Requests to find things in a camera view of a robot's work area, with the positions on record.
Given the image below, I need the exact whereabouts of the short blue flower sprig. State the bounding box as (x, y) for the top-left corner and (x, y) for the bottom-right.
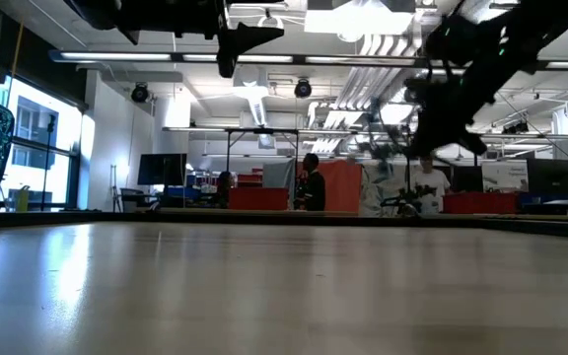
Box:
(380, 184), (438, 218)

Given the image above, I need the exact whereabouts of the grey partition panel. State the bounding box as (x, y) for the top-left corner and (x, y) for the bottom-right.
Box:
(262, 158), (299, 191)

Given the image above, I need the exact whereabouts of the leaf patterned panel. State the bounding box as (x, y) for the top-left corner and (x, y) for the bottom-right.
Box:
(360, 161), (413, 218)

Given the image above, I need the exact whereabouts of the white poster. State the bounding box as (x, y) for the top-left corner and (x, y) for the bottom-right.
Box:
(480, 161), (530, 193)

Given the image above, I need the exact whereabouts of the black ceiling spotlight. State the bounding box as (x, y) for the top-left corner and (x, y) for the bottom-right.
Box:
(130, 81), (151, 105)
(293, 77), (314, 100)

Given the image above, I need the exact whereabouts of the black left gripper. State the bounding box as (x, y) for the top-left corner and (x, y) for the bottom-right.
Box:
(114, 0), (286, 79)

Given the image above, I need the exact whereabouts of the orange partition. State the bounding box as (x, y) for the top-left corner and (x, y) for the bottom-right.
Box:
(296, 159), (364, 214)

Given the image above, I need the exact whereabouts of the long sparse blue flower sprig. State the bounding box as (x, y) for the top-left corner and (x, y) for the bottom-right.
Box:
(356, 98), (416, 167)

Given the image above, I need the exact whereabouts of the black bar with light strips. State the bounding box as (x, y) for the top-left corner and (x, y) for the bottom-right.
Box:
(48, 47), (568, 69)

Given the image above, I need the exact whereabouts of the red storage bin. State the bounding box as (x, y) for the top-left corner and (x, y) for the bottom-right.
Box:
(228, 186), (291, 212)
(442, 191), (520, 215)

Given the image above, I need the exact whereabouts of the yellow hanging cable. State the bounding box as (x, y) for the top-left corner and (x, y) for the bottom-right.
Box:
(9, 19), (25, 83)

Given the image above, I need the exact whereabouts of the black computer monitor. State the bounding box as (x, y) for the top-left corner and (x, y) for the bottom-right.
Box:
(137, 152), (188, 187)
(525, 157), (568, 196)

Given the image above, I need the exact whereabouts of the yellow-green bin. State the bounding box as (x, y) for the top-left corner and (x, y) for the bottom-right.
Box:
(14, 184), (32, 214)

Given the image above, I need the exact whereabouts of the black tripod stand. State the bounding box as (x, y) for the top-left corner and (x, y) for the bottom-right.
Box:
(39, 112), (58, 213)

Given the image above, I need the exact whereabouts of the black aluminium table frame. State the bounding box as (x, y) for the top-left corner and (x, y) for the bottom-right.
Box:
(0, 209), (568, 242)

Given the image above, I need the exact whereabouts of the person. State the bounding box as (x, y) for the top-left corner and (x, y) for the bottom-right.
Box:
(408, 153), (453, 216)
(292, 152), (327, 212)
(216, 170), (239, 209)

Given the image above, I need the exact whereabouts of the coiled white cable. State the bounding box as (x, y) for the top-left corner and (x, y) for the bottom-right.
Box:
(256, 13), (286, 31)

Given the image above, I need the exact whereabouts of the white ceiling light panel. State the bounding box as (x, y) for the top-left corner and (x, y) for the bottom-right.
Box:
(303, 0), (417, 36)

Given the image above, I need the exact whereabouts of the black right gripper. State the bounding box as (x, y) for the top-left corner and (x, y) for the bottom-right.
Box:
(403, 73), (490, 160)

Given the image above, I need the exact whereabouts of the black frame clamp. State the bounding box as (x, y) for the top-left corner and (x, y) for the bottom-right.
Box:
(395, 196), (421, 219)

